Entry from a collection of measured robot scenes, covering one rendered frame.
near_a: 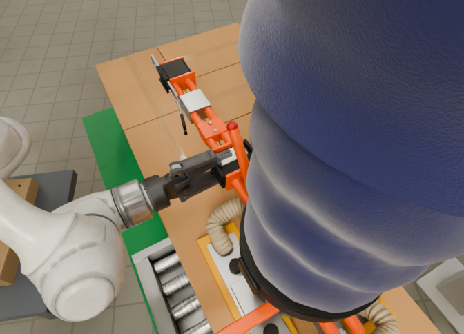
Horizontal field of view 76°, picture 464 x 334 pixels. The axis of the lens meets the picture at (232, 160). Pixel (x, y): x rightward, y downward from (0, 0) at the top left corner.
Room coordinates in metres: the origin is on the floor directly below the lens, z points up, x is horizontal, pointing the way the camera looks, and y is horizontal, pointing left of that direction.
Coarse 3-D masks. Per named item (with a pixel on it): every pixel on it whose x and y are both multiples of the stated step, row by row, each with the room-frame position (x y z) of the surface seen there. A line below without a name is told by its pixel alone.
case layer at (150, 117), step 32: (224, 32) 1.87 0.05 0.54; (128, 64) 1.53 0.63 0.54; (192, 64) 1.53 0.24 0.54; (224, 64) 1.53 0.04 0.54; (128, 96) 1.26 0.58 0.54; (160, 96) 1.26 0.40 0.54; (224, 96) 1.26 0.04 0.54; (128, 128) 1.02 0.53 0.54; (160, 128) 1.02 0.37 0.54; (192, 128) 1.02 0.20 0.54; (160, 160) 0.82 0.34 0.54
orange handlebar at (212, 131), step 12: (192, 84) 0.64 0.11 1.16; (192, 120) 0.52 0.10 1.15; (216, 120) 0.50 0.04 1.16; (204, 132) 0.46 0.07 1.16; (216, 132) 0.46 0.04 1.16; (228, 132) 0.47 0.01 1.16; (216, 144) 0.43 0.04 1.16; (240, 180) 0.34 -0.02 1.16; (240, 192) 0.31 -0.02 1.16; (252, 312) 0.08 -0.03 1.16; (264, 312) 0.08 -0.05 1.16; (276, 312) 0.08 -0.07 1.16; (240, 324) 0.06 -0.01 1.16; (252, 324) 0.06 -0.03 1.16; (324, 324) 0.06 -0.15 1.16; (348, 324) 0.06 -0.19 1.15; (360, 324) 0.06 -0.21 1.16
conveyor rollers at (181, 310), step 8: (168, 256) 0.36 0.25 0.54; (176, 256) 0.36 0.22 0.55; (160, 264) 0.33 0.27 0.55; (168, 264) 0.33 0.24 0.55; (176, 264) 0.33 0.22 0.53; (160, 272) 0.30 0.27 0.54; (176, 280) 0.27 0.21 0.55; (184, 280) 0.27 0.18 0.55; (168, 288) 0.24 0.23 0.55; (176, 288) 0.24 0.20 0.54; (168, 296) 0.22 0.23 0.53; (192, 296) 0.22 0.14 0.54; (184, 304) 0.19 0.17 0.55; (192, 304) 0.19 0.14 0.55; (176, 312) 0.16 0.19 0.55; (184, 312) 0.17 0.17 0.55; (192, 312) 0.17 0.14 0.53; (176, 320) 0.14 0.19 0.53; (192, 328) 0.11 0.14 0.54; (200, 328) 0.11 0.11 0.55; (208, 328) 0.11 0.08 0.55
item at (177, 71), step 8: (160, 64) 0.71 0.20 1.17; (168, 64) 0.71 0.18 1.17; (176, 64) 0.71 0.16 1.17; (184, 64) 0.71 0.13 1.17; (168, 72) 0.67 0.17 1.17; (176, 72) 0.67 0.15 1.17; (184, 72) 0.67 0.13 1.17; (192, 72) 0.67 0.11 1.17; (176, 80) 0.65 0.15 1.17; (184, 80) 0.66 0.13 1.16; (184, 88) 0.66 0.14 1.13
